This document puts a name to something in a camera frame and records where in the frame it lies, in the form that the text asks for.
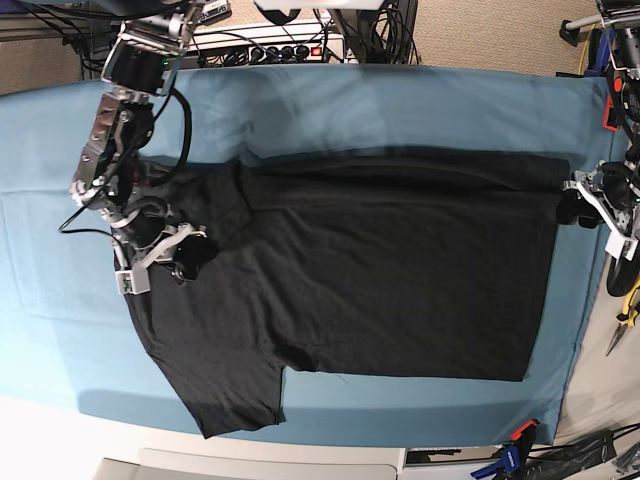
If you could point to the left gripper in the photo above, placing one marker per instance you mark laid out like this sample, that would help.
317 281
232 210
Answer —
608 195

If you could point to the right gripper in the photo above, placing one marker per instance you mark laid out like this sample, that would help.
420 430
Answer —
149 222

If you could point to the black T-shirt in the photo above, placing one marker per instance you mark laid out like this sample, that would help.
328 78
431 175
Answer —
429 264

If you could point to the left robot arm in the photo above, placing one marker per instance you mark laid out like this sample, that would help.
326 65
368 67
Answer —
619 25

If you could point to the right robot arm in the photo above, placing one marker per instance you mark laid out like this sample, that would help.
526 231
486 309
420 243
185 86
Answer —
110 177

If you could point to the black computer mouse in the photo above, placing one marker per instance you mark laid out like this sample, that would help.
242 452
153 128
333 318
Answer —
621 276

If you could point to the orange black clamp upper right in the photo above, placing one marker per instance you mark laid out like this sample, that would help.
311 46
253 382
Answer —
610 120

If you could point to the blue table cloth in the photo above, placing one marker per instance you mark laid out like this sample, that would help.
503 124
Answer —
66 336

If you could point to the white power strip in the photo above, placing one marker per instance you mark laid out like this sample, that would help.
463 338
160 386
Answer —
300 42

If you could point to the blue orange clamp bottom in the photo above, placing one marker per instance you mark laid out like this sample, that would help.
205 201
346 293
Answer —
511 460

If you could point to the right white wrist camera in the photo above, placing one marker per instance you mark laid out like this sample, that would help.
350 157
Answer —
132 282

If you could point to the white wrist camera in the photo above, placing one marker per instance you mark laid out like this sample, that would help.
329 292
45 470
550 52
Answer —
132 282
619 247

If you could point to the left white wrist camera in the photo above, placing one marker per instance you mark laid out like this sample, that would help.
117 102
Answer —
619 247

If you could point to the yellow handled pliers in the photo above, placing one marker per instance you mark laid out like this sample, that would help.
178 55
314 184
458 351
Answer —
626 318

